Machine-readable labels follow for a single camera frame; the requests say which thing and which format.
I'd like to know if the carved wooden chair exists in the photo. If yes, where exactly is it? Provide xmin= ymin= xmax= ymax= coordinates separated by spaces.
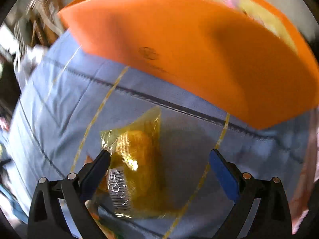
xmin=14 ymin=0 xmax=65 ymax=54

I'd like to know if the orange cardboard box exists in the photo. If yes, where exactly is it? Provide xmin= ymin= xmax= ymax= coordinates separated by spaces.
xmin=59 ymin=0 xmax=318 ymax=129

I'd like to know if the light blue quilted cloth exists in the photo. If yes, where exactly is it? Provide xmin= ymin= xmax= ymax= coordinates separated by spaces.
xmin=8 ymin=33 xmax=318 ymax=238

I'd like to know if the yellow clear cake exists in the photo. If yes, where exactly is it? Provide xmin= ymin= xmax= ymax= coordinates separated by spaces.
xmin=100 ymin=106 xmax=178 ymax=218

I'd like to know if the pink patterned cloth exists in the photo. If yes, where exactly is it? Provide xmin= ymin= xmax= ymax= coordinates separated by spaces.
xmin=289 ymin=127 xmax=318 ymax=234

